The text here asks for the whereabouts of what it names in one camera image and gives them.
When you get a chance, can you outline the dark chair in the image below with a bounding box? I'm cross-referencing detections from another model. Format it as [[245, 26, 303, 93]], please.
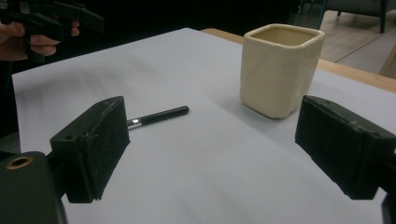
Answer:
[[322, 0, 396, 35]]

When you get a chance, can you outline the cream square ceramic cup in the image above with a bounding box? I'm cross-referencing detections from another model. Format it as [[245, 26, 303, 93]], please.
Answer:
[[239, 22, 326, 120]]

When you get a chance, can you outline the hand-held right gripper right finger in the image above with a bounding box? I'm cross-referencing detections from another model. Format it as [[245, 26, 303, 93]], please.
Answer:
[[294, 94, 396, 201]]

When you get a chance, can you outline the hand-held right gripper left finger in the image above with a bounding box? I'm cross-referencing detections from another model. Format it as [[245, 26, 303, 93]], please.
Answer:
[[49, 95, 132, 204]]

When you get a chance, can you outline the white table mat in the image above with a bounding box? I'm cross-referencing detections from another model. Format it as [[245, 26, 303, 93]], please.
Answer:
[[11, 27, 396, 224]]

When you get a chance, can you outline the black pen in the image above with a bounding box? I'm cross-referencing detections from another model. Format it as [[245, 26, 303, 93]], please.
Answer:
[[126, 105, 191, 131]]

